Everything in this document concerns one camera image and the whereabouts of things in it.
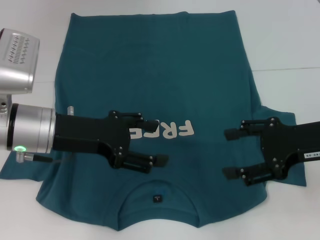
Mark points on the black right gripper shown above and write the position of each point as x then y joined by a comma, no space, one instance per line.
287,140

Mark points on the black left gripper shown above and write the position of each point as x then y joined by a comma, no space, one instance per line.
90,132

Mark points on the teal FREE print T-shirt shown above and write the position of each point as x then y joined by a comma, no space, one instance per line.
160,75

